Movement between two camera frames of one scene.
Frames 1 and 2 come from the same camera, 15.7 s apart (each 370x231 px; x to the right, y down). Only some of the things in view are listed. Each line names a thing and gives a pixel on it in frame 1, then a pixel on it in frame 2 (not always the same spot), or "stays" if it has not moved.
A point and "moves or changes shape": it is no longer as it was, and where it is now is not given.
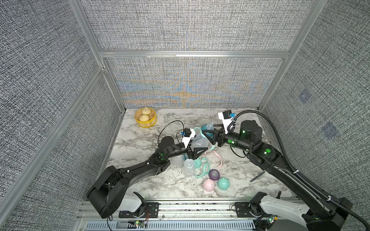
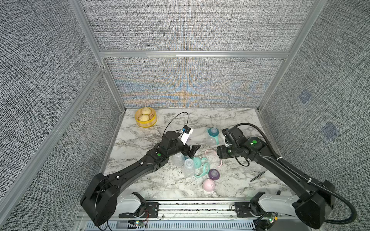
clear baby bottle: x=199 y=141 moves or changes shape
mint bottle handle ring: x=212 y=147 moves or changes shape
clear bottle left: x=178 y=160 stays
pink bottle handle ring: x=221 y=160 stays
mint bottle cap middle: x=197 y=163 stays
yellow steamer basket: x=146 y=117 stays
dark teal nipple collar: x=209 y=134 moves or changes shape
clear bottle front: x=189 y=167 stays
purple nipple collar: x=214 y=174 stays
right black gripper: x=219 y=134 to x=221 y=152
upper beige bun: x=146 y=110 stays
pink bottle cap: x=208 y=185 stays
